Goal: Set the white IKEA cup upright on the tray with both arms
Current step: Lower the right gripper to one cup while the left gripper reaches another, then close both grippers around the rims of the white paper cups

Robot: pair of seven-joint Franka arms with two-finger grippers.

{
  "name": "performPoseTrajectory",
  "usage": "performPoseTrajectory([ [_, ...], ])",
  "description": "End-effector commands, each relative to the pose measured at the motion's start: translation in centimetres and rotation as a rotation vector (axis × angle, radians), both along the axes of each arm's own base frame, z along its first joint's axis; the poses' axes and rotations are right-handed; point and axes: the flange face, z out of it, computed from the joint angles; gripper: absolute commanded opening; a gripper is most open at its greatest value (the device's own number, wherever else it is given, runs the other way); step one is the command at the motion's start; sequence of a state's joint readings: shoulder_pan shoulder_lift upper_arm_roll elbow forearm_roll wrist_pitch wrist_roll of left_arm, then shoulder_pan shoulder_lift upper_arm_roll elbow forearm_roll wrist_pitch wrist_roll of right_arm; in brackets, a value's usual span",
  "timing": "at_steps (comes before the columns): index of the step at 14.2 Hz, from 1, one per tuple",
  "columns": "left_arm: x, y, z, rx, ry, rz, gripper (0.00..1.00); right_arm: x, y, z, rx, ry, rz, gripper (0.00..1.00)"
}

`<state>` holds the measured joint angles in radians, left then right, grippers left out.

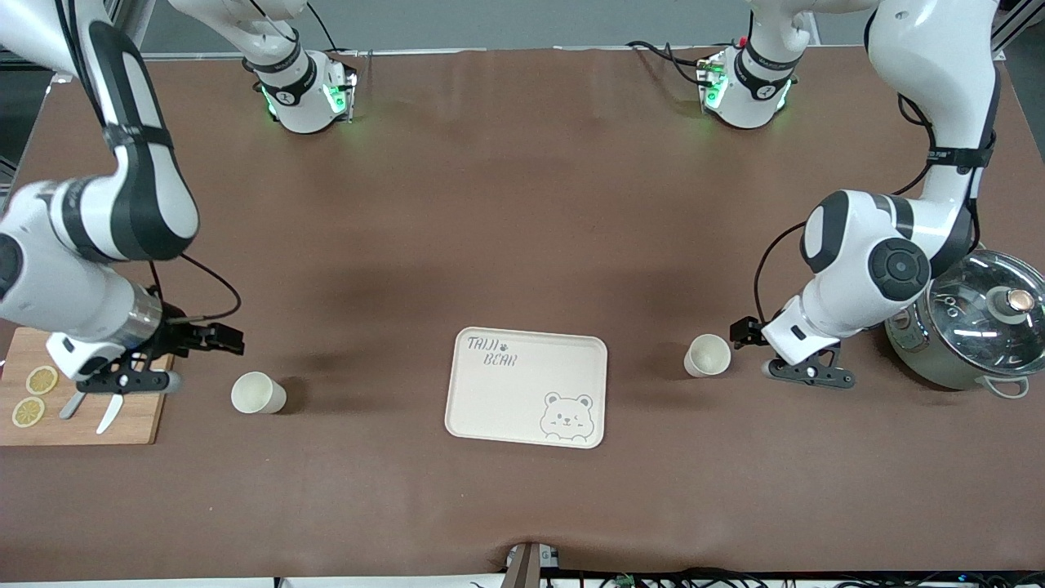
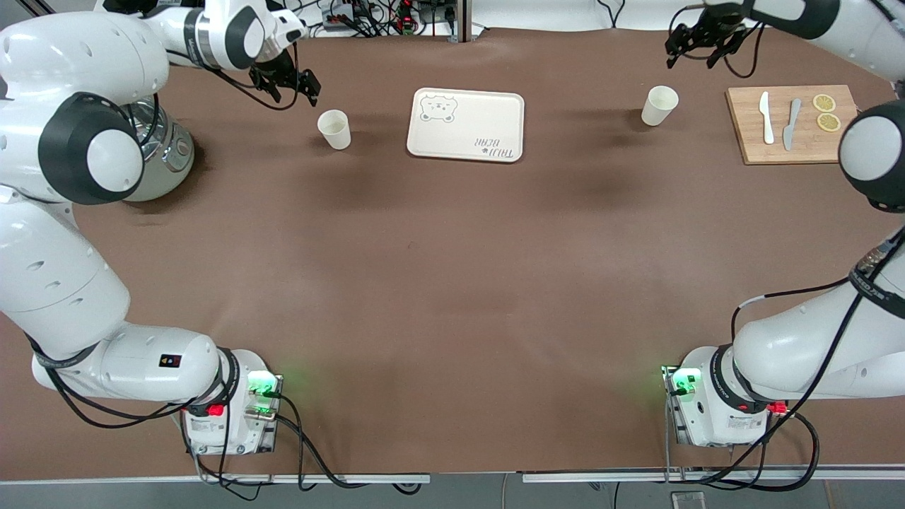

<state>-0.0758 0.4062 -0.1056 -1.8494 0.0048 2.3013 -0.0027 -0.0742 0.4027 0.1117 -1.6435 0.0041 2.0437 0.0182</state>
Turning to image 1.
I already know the aluminium frame profile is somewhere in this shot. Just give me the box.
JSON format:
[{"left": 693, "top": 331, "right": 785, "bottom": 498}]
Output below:
[{"left": 992, "top": 0, "right": 1045, "bottom": 62}]

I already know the glass pot lid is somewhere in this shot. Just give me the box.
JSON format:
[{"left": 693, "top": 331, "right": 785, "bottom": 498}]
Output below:
[{"left": 928, "top": 249, "right": 1045, "bottom": 378}]

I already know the steel pot with glass lid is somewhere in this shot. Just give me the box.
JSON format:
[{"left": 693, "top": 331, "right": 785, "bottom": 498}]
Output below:
[{"left": 884, "top": 249, "right": 1045, "bottom": 399}]

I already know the black arm base cable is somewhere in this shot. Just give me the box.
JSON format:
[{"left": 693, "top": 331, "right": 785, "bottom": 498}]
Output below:
[
  {"left": 626, "top": 39, "right": 713, "bottom": 87},
  {"left": 306, "top": 0, "right": 340, "bottom": 55}
]

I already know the black right arm base cable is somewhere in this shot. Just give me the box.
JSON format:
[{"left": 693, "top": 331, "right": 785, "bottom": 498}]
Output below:
[{"left": 306, "top": 0, "right": 340, "bottom": 55}]

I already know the grey table edge bracket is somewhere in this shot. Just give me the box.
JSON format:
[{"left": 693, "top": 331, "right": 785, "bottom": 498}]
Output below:
[{"left": 505, "top": 541, "right": 560, "bottom": 588}]

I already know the cream tray with bear print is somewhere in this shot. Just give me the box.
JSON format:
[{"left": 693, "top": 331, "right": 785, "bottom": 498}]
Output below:
[{"left": 444, "top": 327, "right": 609, "bottom": 450}]

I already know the black left arm base cable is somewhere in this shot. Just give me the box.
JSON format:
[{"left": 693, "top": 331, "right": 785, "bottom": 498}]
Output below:
[{"left": 626, "top": 39, "right": 713, "bottom": 87}]

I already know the white IKEA cup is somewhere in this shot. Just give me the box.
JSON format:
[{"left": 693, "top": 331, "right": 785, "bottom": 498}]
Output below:
[
  {"left": 683, "top": 334, "right": 732, "bottom": 378},
  {"left": 230, "top": 372, "right": 287, "bottom": 415}
]

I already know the wooden cutting board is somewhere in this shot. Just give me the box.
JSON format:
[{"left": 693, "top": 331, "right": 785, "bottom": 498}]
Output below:
[{"left": 0, "top": 327, "right": 176, "bottom": 447}]

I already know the brown table mat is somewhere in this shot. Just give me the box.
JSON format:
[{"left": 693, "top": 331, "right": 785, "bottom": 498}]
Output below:
[{"left": 0, "top": 45, "right": 1045, "bottom": 582}]

